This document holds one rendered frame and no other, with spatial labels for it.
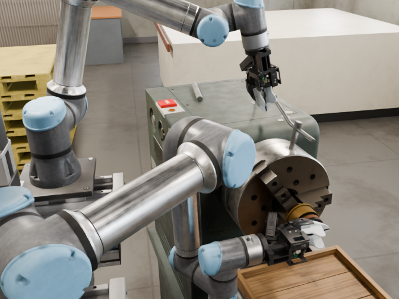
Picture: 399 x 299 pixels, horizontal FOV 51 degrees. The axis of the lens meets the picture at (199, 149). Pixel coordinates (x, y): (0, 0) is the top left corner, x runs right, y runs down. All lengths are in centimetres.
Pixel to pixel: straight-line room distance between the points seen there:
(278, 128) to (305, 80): 325
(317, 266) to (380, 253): 163
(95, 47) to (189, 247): 664
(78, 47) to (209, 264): 71
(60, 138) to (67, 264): 62
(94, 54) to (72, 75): 633
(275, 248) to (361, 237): 203
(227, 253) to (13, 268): 53
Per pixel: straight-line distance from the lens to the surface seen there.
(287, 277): 132
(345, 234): 307
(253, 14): 118
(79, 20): 126
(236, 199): 122
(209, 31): 104
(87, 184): 126
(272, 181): 117
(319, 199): 128
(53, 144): 123
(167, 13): 106
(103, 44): 758
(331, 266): 139
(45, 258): 65
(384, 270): 286
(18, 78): 364
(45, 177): 126
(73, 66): 129
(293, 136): 125
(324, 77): 470
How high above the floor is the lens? 177
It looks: 26 degrees down
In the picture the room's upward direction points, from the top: 1 degrees counter-clockwise
